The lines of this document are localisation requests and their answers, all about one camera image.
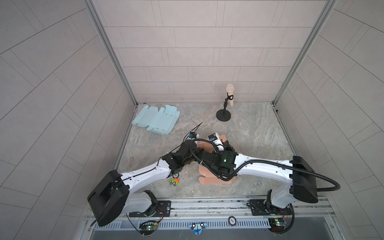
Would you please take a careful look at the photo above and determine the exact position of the pink paper box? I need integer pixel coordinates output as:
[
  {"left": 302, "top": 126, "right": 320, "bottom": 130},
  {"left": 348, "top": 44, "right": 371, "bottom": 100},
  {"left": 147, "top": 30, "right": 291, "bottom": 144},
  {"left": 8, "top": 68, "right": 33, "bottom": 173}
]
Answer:
[{"left": 198, "top": 141, "right": 236, "bottom": 185}]

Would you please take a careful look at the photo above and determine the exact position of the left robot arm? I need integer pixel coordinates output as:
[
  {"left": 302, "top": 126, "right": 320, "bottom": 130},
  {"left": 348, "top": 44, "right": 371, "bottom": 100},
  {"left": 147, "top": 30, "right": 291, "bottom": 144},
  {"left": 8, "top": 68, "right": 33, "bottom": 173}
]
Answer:
[{"left": 87, "top": 140, "right": 204, "bottom": 227}]

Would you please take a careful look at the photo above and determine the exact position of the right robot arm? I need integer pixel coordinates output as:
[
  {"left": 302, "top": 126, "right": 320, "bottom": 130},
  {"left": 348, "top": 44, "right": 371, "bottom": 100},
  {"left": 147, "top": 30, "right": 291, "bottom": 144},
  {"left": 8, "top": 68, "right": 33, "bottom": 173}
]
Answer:
[{"left": 194, "top": 143, "right": 319, "bottom": 209}]

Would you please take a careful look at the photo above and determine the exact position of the light blue flat cardboard box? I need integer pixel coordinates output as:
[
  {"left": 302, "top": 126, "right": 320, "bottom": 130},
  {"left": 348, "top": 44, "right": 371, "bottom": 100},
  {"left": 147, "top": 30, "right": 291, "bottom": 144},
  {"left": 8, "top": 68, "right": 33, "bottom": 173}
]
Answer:
[{"left": 132, "top": 105, "right": 180, "bottom": 135}]

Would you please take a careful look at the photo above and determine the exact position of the small colourful toy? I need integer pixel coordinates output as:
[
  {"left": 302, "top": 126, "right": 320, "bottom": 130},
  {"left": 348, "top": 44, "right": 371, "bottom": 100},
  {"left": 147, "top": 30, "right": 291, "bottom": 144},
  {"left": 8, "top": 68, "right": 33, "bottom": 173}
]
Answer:
[{"left": 169, "top": 178, "right": 180, "bottom": 187}]

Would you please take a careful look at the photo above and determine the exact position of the round black white badge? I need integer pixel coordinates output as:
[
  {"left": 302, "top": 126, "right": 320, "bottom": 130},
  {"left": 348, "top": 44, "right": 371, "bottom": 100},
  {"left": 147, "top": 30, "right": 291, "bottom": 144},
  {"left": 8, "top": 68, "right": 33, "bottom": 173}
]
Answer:
[{"left": 228, "top": 216, "right": 237, "bottom": 227}]

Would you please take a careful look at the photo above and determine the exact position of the blue sticker marker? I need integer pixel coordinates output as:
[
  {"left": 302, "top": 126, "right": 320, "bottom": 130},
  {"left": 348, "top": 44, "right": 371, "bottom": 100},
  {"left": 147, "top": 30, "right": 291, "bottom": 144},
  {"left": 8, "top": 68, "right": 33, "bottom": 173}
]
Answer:
[{"left": 190, "top": 223, "right": 207, "bottom": 236}]

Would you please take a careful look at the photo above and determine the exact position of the beige microphone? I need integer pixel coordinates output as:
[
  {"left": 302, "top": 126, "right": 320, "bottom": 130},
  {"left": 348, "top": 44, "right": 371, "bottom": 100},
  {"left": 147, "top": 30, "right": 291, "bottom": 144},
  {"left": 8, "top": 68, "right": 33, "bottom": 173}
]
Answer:
[{"left": 226, "top": 84, "right": 235, "bottom": 107}]

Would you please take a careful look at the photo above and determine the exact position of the right green circuit board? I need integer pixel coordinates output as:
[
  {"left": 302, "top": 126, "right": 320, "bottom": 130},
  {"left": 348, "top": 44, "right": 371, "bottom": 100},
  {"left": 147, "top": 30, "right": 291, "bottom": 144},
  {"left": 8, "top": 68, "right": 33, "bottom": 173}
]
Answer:
[{"left": 268, "top": 218, "right": 287, "bottom": 233}]

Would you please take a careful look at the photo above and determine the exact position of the green circuit board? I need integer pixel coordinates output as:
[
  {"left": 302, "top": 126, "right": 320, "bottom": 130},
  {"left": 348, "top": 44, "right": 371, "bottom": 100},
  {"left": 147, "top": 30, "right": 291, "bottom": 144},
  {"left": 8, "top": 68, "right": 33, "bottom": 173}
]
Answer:
[
  {"left": 268, "top": 218, "right": 287, "bottom": 233},
  {"left": 139, "top": 221, "right": 159, "bottom": 236}
]

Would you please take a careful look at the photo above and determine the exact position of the left green circuit board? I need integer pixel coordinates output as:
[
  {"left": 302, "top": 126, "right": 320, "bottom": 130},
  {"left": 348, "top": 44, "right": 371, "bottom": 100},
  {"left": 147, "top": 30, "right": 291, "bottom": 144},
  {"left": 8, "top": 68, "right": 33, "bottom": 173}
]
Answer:
[{"left": 139, "top": 221, "right": 159, "bottom": 236}]

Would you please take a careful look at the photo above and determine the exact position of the black corrugated cable conduit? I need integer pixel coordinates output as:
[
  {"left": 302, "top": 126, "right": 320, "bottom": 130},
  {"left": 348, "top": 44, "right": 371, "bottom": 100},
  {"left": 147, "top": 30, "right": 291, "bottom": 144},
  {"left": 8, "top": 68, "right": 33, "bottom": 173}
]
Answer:
[{"left": 189, "top": 137, "right": 341, "bottom": 193}]

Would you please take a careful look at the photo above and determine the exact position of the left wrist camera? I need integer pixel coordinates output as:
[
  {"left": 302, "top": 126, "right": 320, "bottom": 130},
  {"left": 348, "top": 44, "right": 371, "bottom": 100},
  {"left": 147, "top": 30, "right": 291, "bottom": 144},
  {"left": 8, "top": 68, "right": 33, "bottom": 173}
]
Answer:
[{"left": 188, "top": 132, "right": 199, "bottom": 140}]

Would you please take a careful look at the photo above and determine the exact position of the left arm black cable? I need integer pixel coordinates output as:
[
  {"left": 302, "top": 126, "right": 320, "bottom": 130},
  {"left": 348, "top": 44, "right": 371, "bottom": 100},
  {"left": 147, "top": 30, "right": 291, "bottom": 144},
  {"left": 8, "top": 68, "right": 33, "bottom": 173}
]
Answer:
[{"left": 167, "top": 122, "right": 203, "bottom": 154}]

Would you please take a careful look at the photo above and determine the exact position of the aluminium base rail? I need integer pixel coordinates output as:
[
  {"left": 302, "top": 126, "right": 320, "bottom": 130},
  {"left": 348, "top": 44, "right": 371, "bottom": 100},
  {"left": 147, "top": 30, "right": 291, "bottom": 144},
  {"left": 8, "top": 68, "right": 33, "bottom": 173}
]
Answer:
[{"left": 86, "top": 196, "right": 337, "bottom": 234}]

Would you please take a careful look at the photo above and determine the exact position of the aluminium corner post left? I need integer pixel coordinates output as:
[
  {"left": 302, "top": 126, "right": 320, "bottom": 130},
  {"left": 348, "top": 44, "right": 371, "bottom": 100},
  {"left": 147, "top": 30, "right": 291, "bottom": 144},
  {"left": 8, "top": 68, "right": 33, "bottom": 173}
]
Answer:
[{"left": 84, "top": 0, "right": 138, "bottom": 107}]

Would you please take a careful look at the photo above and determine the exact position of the aluminium corner post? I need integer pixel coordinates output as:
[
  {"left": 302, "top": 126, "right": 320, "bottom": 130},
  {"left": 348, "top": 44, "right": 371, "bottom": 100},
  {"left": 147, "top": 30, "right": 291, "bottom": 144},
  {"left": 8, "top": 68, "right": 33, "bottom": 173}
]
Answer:
[
  {"left": 272, "top": 0, "right": 338, "bottom": 107},
  {"left": 84, "top": 0, "right": 138, "bottom": 107}
]

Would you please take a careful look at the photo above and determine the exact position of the aluminium corner post right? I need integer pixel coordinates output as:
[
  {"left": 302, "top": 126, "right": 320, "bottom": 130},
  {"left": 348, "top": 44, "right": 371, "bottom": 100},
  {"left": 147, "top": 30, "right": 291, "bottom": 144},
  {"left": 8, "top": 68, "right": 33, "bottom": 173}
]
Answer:
[{"left": 272, "top": 0, "right": 338, "bottom": 107}]

